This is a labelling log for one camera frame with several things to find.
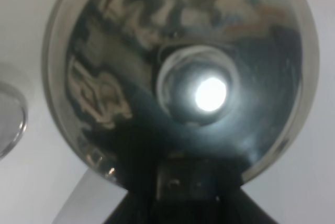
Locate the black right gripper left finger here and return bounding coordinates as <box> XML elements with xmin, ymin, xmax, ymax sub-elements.
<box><xmin>107</xmin><ymin>189</ymin><xmax>158</xmax><ymax>224</ymax></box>

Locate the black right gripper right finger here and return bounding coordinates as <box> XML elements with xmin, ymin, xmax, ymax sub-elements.
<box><xmin>214</xmin><ymin>184</ymin><xmax>276</xmax><ymax>224</ymax></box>

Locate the stainless steel teapot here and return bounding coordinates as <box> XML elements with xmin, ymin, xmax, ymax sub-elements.
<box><xmin>42</xmin><ymin>0</ymin><xmax>319</xmax><ymax>194</ymax></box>

